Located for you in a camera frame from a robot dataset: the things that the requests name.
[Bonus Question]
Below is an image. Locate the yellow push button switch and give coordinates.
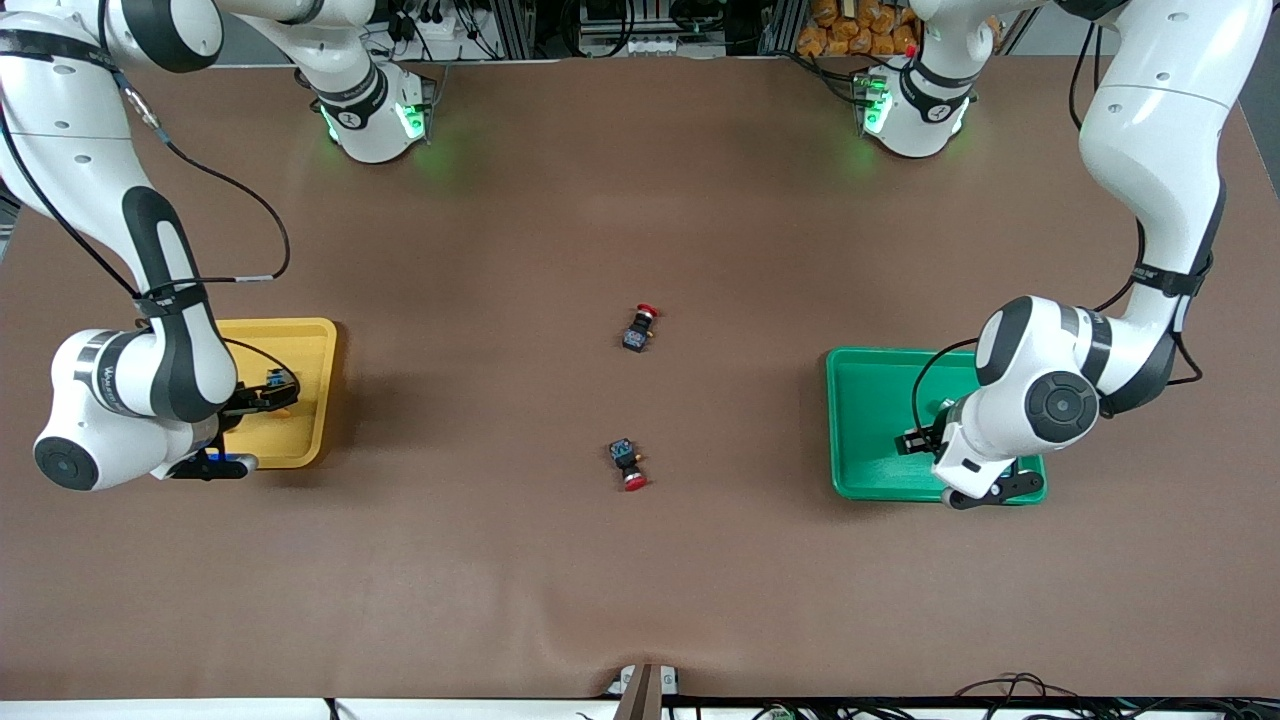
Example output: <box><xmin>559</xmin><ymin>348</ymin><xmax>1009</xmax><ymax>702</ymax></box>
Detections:
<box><xmin>262</xmin><ymin>368</ymin><xmax>301</xmax><ymax>418</ymax></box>

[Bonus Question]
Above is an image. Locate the yellow plastic tray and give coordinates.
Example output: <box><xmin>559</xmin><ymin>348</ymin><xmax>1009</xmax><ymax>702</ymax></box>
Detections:
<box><xmin>215</xmin><ymin>318</ymin><xmax>338</xmax><ymax>470</ymax></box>

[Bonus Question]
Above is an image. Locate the green plastic tray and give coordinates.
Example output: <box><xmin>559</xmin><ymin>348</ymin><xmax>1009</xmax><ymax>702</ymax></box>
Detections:
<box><xmin>825</xmin><ymin>346</ymin><xmax>1049</xmax><ymax>505</ymax></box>

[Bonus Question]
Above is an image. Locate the bag of orange items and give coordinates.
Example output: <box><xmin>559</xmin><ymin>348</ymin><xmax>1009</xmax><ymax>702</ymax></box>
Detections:
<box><xmin>797</xmin><ymin>0</ymin><xmax>919</xmax><ymax>58</ymax></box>

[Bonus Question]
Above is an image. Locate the white power strip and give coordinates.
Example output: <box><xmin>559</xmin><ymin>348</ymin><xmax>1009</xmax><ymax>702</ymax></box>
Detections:
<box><xmin>578</xmin><ymin>35</ymin><xmax>727</xmax><ymax>59</ymax></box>

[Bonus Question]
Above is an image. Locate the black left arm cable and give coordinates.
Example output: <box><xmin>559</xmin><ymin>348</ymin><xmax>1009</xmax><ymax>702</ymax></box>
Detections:
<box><xmin>910</xmin><ymin>20</ymin><xmax>1206</xmax><ymax>441</ymax></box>

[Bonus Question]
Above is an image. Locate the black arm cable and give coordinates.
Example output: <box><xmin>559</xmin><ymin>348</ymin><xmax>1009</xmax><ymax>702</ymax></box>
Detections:
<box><xmin>910</xmin><ymin>20</ymin><xmax>1206</xmax><ymax>441</ymax></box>
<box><xmin>0</xmin><ymin>30</ymin><xmax>301</xmax><ymax>401</ymax></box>

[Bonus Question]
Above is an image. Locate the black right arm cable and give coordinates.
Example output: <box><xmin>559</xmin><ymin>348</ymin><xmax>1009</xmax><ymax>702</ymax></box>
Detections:
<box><xmin>0</xmin><ymin>30</ymin><xmax>301</xmax><ymax>401</ymax></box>

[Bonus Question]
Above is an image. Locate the black cable bundle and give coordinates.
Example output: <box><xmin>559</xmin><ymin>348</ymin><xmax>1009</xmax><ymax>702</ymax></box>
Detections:
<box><xmin>955</xmin><ymin>672</ymin><xmax>1280</xmax><ymax>720</ymax></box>

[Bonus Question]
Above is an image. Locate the red push button switch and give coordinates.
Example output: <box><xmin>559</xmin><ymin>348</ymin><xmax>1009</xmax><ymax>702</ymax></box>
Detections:
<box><xmin>608</xmin><ymin>437</ymin><xmax>651</xmax><ymax>492</ymax></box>
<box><xmin>620</xmin><ymin>303</ymin><xmax>663</xmax><ymax>353</ymax></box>

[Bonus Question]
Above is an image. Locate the table edge clamp bracket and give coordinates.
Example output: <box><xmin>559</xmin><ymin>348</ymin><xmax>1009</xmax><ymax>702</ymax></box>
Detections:
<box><xmin>608</xmin><ymin>663</ymin><xmax>679</xmax><ymax>720</ymax></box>

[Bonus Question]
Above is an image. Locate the aluminium frame post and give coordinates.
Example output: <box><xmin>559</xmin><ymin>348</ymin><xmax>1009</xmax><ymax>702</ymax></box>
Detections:
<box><xmin>488</xmin><ymin>0</ymin><xmax>536</xmax><ymax>61</ymax></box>
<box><xmin>757</xmin><ymin>0</ymin><xmax>806</xmax><ymax>56</ymax></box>

